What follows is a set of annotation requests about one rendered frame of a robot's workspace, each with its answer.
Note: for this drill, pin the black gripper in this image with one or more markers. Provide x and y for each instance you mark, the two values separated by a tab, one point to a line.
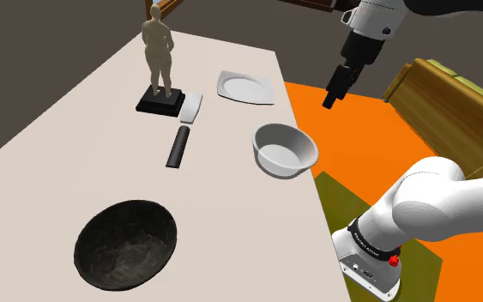
360	48

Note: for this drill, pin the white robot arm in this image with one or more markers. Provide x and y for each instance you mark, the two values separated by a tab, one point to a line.
433	205

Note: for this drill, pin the orange rug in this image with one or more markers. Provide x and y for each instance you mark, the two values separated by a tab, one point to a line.
358	138

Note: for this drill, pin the wooden sofa with yellow cushions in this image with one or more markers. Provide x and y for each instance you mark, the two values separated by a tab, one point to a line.
446	108

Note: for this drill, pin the white square plate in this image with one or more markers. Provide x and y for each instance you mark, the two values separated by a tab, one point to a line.
245	88

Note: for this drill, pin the white bowl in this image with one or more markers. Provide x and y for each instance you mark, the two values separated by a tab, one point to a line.
283	154

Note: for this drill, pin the olive green robot stand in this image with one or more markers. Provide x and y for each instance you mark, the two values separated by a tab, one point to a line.
341	205

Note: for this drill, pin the wooden framed window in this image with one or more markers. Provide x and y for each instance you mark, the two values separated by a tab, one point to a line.
163	7

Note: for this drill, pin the beige human figure black base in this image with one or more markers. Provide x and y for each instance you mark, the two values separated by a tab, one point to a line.
157	46

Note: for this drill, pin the black rounded bar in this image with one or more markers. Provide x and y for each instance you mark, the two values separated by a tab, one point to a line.
178	147

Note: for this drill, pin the pale beige table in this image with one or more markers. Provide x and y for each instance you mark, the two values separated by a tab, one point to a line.
232	234

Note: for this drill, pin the black bowl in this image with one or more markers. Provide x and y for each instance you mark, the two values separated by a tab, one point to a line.
126	247

